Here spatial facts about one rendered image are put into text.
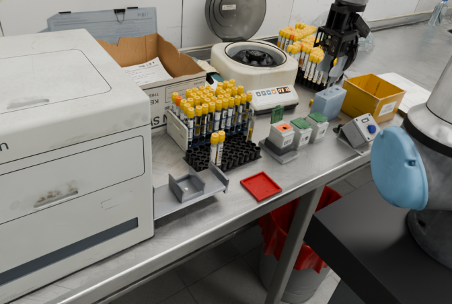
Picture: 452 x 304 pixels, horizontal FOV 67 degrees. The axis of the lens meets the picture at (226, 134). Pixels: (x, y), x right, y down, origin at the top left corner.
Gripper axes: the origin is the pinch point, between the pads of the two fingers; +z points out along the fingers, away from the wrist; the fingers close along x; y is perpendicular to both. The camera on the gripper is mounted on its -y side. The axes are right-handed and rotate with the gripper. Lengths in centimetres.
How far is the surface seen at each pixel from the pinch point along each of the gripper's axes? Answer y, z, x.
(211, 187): 44.8, 11.1, 5.1
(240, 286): 9, 103, -7
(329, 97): 0.1, 5.2, 1.5
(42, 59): 67, -15, -11
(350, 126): 1.2, 9.2, 10.3
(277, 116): 19.4, 5.8, -0.7
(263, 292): 2, 103, 1
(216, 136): 39.4, 3.9, -0.6
